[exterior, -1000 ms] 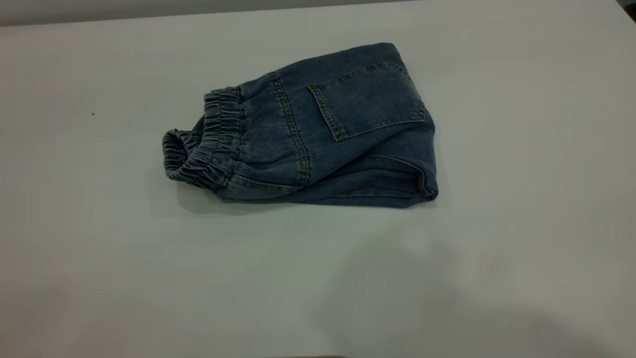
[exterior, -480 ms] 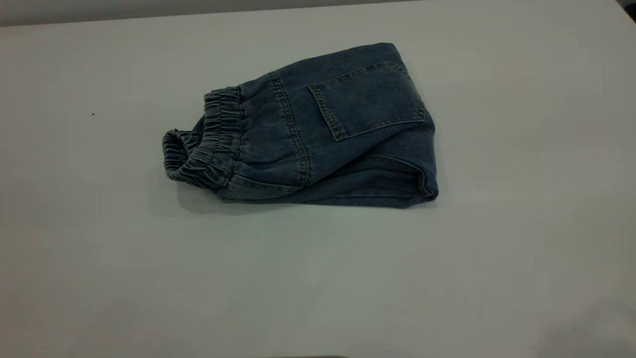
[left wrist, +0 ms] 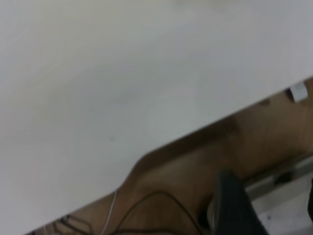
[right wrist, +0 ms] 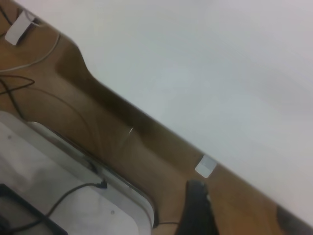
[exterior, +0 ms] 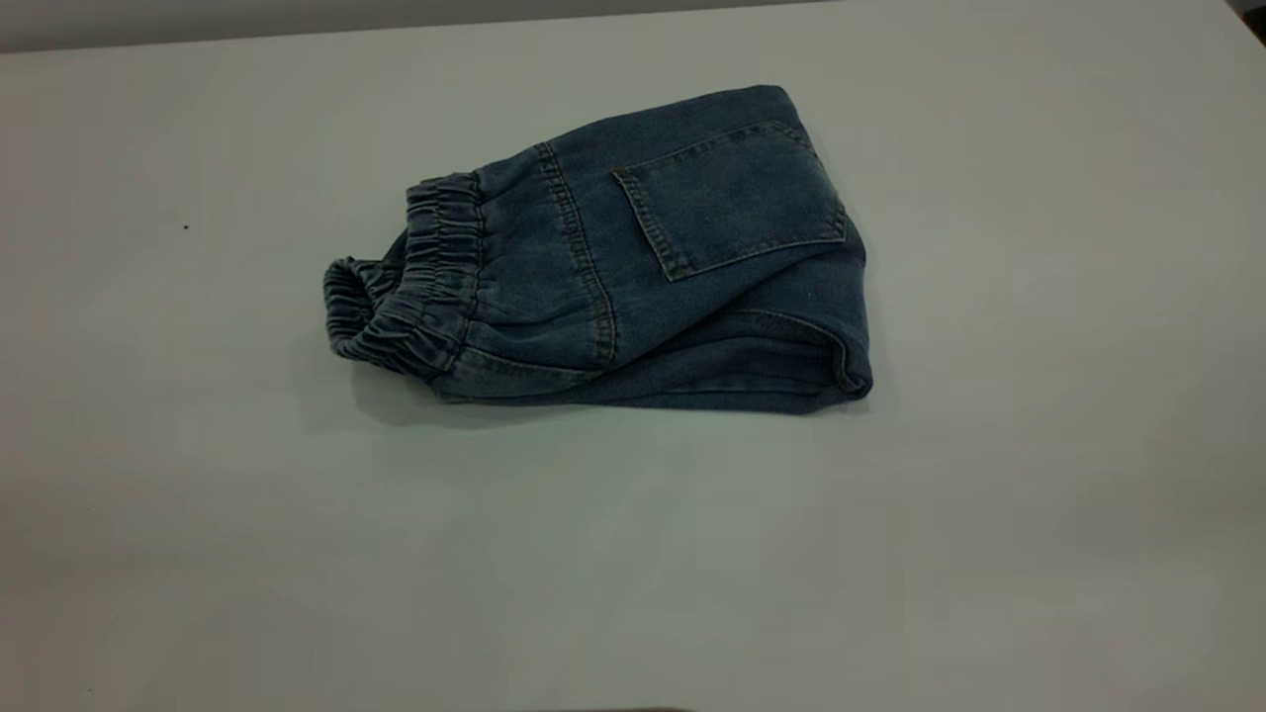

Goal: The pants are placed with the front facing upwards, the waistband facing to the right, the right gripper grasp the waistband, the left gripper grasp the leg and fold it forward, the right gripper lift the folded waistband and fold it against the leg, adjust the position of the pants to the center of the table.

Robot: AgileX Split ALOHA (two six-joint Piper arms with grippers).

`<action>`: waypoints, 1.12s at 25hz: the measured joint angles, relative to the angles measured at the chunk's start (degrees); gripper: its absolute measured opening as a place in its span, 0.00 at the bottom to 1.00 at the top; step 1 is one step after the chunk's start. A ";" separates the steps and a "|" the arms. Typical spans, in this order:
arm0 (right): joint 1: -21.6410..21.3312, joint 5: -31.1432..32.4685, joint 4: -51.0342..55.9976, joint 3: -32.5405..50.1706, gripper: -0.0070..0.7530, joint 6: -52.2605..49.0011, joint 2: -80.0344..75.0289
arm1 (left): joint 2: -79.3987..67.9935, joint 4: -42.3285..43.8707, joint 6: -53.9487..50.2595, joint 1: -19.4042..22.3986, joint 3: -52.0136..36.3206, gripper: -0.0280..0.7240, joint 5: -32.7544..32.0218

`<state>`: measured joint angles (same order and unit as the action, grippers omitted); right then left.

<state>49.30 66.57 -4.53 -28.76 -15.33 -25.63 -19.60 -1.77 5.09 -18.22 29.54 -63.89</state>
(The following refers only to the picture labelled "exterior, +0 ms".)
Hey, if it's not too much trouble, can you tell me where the blue denim jeans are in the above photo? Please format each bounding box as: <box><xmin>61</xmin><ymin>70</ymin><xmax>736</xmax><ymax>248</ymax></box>
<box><xmin>322</xmin><ymin>84</ymin><xmax>874</xmax><ymax>414</ymax></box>

